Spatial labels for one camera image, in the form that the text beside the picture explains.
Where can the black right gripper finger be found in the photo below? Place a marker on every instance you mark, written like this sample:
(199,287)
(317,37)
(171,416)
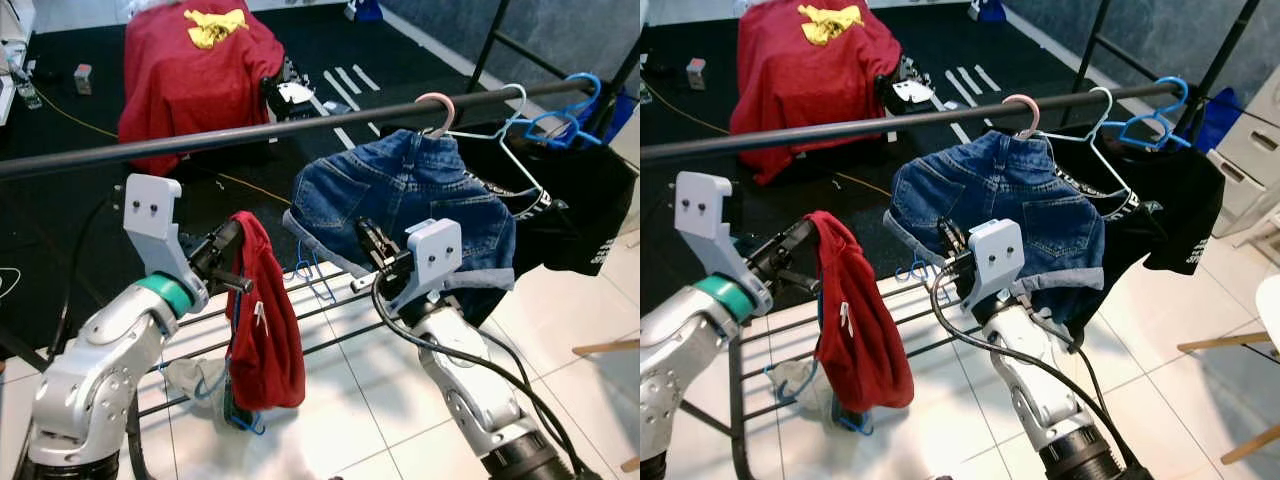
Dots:
(945,240)
(958,238)
(364,240)
(378,237)

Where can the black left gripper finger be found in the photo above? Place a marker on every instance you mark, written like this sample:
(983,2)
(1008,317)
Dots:
(232,240)
(798,240)

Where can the red shirt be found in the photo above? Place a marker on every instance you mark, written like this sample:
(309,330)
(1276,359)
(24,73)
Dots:
(860,350)
(265,350)

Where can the blue plastic hanger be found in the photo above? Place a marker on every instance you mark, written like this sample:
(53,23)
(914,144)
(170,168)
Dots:
(310,270)
(212,388)
(775,378)
(855,425)
(915,272)
(597,90)
(1183,92)
(1150,128)
(560,128)
(245,425)

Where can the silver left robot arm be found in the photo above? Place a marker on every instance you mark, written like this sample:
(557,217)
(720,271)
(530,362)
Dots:
(680,360)
(90,370)

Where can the pink hanger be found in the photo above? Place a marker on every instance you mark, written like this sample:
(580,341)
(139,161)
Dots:
(1030,103)
(445,100)

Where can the white plastic hanger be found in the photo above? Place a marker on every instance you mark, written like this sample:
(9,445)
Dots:
(522,95)
(1107,97)

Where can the blue denim shorts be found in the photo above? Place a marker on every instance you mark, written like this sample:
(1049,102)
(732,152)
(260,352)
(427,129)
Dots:
(1000,190)
(400,190)

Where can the black metal clothes rack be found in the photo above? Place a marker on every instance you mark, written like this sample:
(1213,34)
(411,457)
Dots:
(800,137)
(250,133)

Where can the red cloth cover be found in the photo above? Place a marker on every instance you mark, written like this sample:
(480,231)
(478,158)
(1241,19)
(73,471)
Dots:
(190,90)
(810,90)

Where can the black white machine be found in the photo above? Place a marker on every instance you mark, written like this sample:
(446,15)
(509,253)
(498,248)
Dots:
(290,98)
(910,92)

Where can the cream dining chair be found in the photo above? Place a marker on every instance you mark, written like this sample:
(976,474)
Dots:
(1270,310)
(610,346)

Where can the small grey device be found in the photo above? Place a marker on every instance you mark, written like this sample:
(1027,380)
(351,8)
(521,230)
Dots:
(696,74)
(83,80)

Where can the black T-shirt white print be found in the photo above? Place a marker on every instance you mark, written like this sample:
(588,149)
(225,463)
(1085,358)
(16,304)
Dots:
(1170,190)
(580,200)

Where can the yellow cloth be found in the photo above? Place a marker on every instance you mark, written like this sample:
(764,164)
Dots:
(830,25)
(215,28)

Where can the small blue appliance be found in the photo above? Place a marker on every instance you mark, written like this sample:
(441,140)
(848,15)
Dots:
(990,10)
(368,10)

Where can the white shelf unit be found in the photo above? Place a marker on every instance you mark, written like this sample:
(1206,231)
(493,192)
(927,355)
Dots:
(12,30)

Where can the white drawer cabinet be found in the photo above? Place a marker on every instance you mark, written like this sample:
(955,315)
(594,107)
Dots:
(1250,150)

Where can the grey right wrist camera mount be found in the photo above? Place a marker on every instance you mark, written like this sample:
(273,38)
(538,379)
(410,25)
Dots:
(995,255)
(435,250)

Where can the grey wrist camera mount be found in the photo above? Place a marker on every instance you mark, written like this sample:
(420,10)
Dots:
(995,255)
(435,250)
(152,210)
(700,210)

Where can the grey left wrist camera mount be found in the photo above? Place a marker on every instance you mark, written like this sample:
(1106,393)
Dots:
(152,210)
(700,210)

